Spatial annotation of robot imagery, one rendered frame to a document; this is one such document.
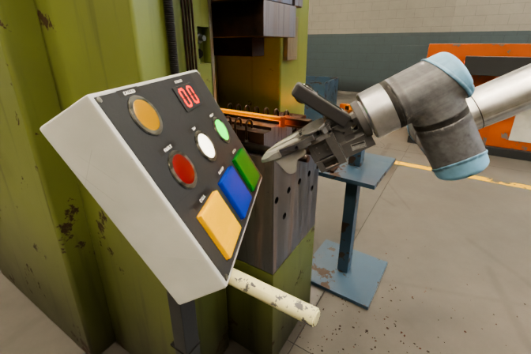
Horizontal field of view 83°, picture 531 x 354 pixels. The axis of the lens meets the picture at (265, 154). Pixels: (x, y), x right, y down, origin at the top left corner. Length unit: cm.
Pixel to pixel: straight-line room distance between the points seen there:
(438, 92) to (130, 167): 47
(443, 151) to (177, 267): 46
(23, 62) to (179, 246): 86
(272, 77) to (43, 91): 81
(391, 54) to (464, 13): 163
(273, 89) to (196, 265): 102
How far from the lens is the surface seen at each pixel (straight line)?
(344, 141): 58
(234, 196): 50
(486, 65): 416
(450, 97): 57
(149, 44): 80
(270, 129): 100
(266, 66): 133
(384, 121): 55
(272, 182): 96
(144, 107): 42
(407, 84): 55
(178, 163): 42
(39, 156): 118
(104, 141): 37
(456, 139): 59
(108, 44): 87
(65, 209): 127
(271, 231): 105
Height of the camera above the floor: 125
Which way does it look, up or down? 20 degrees down
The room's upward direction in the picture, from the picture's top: straight up
